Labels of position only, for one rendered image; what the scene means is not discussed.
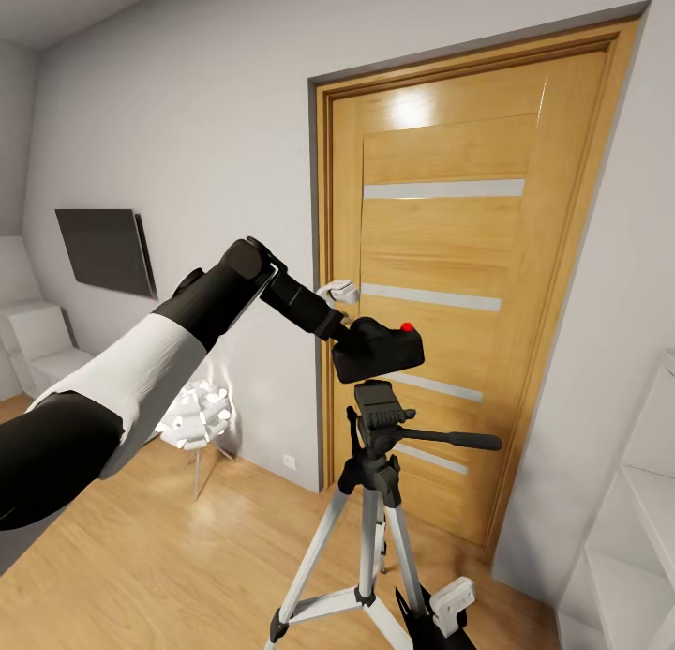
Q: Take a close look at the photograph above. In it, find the camera tripod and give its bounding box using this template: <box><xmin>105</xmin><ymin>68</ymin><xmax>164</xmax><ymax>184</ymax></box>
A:
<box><xmin>263</xmin><ymin>379</ymin><xmax>503</xmax><ymax>650</ymax></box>

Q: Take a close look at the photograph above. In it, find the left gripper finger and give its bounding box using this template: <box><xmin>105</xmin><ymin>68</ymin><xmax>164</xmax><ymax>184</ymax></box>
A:
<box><xmin>331</xmin><ymin>323</ymin><xmax>368</xmax><ymax>355</ymax></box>

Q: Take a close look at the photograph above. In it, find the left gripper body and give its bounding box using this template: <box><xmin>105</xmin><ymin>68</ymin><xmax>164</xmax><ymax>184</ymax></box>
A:
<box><xmin>280</xmin><ymin>284</ymin><xmax>344</xmax><ymax>341</ymax></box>

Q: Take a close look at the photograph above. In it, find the digital camera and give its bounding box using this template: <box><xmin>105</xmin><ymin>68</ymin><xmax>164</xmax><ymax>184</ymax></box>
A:
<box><xmin>332</xmin><ymin>317</ymin><xmax>425</xmax><ymax>385</ymax></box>

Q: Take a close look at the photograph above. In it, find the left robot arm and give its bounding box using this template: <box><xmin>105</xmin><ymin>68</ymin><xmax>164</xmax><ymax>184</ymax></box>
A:
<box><xmin>0</xmin><ymin>236</ymin><xmax>368</xmax><ymax>576</ymax></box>

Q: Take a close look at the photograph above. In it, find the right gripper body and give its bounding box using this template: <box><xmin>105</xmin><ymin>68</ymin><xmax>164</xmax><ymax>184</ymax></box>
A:
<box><xmin>412</xmin><ymin>609</ymin><xmax>476</xmax><ymax>650</ymax></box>

